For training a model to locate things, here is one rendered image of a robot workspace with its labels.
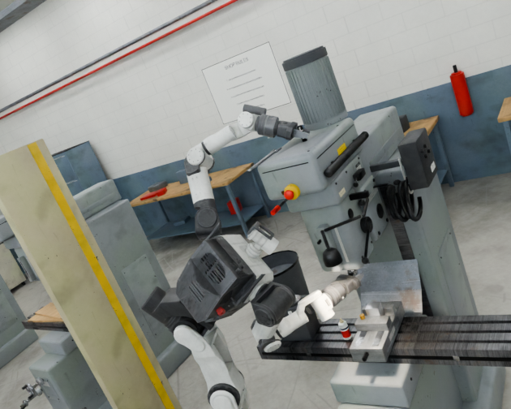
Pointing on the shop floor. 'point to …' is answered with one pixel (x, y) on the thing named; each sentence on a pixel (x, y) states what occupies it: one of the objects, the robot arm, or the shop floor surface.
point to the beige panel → (77, 277)
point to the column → (430, 261)
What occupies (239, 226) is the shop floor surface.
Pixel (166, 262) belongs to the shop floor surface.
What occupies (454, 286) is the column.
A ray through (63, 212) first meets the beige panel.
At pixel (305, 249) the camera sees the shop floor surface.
